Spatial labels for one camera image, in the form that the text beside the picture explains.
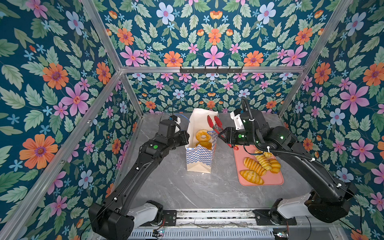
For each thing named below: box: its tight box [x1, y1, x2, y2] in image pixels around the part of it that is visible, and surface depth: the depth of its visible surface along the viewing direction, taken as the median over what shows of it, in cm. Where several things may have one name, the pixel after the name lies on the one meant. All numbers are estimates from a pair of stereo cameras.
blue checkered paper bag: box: [185, 108, 217, 174], surface depth 84 cm
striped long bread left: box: [243, 157, 267, 177], surface depth 90 cm
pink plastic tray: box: [233, 145, 284, 186], surface depth 88 cm
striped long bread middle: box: [255, 155, 272, 171], surface depth 87 cm
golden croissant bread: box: [239, 169, 264, 185], surface depth 85 cm
